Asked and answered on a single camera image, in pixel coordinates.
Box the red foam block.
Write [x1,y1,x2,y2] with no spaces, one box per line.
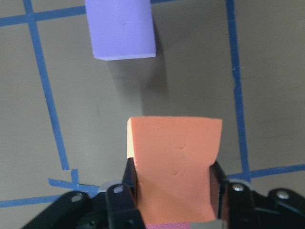
[145,222,191,229]

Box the orange foam block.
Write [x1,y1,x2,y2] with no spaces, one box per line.
[127,116,222,224]

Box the purple foam block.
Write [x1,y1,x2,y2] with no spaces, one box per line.
[85,0,156,61]

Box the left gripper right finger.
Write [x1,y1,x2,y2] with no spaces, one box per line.
[209,162,260,229]

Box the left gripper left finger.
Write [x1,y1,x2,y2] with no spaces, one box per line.
[105,157,145,229]

